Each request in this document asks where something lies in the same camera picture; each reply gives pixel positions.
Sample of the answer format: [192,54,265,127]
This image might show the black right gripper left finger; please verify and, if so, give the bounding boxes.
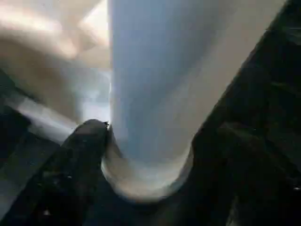
[0,119,111,226]

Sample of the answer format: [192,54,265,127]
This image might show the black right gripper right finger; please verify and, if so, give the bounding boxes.
[190,120,301,226]

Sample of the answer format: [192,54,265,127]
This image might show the white plastic table top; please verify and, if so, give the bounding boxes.
[0,0,113,144]

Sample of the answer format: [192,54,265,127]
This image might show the white plastic table leg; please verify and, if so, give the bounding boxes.
[101,0,287,203]

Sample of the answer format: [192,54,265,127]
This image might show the black work mat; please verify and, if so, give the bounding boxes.
[0,0,301,226]

